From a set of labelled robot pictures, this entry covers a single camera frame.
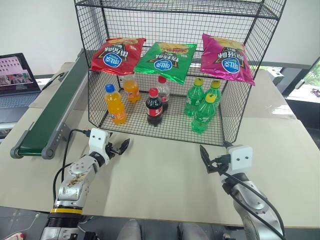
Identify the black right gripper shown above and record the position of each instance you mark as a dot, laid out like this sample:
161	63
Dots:
220	163

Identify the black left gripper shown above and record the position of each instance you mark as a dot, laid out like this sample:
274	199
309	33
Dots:
112	150

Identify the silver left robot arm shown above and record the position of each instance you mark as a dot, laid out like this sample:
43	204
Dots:
72	185

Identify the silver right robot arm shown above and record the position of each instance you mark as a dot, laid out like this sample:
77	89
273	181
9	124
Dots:
247	202

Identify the orange soda bottle blue cap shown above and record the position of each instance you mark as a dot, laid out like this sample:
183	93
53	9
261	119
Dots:
131	91
117	110

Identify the green soda bottle yellow cap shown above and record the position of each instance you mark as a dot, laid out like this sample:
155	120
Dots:
193	100
203	116
216	93

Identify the cola bottle red cap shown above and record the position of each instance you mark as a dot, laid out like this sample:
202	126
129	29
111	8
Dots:
165	96
154	110

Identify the red potato chip bag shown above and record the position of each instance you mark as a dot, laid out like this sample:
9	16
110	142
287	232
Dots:
112	58

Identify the magenta potato chip bag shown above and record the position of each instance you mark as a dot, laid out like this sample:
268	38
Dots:
226	63

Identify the green potato chip bag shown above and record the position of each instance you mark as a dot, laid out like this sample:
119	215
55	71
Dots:
165	63

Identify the open laptop computer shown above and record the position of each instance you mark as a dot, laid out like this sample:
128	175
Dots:
15	82

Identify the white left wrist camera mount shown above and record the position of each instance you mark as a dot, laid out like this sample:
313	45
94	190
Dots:
98	142

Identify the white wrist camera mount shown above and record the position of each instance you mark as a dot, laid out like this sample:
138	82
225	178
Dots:
98	142
240	157

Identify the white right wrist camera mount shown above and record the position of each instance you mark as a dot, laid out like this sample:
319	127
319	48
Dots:
240	157

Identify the green conveyor belt grey frame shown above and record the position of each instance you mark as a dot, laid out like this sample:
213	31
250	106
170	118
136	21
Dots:
52	112

